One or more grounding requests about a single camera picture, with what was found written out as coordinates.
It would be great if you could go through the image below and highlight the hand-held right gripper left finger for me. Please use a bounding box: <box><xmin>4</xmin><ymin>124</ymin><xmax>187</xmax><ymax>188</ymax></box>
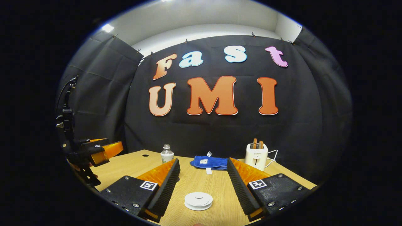
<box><xmin>99</xmin><ymin>158</ymin><xmax>181</xmax><ymax>223</ymax></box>

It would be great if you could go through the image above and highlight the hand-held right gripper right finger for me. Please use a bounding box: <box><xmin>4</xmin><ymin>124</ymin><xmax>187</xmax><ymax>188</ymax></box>
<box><xmin>227</xmin><ymin>157</ymin><xmax>313</xmax><ymax>222</ymax></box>

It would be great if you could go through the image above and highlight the white teacup lid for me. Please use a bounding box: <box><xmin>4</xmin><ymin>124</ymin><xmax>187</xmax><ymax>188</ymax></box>
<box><xmin>185</xmin><ymin>192</ymin><xmax>213</xmax><ymax>207</ymax></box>

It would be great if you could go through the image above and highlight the clear water bottle green label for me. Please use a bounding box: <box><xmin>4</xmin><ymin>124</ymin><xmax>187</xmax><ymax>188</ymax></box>
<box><xmin>160</xmin><ymin>144</ymin><xmax>175</xmax><ymax>164</ymax></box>

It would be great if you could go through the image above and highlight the white toaster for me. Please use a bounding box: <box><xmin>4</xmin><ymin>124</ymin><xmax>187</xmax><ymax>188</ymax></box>
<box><xmin>245</xmin><ymin>143</ymin><xmax>269</xmax><ymax>171</ymax></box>

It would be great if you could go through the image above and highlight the blue towel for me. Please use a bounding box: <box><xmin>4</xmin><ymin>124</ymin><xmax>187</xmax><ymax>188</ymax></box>
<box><xmin>190</xmin><ymin>151</ymin><xmax>228</xmax><ymax>175</ymax></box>

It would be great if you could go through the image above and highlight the white toaster cable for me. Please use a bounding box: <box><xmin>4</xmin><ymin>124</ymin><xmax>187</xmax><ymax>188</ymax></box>
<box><xmin>265</xmin><ymin>149</ymin><xmax>279</xmax><ymax>168</ymax></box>

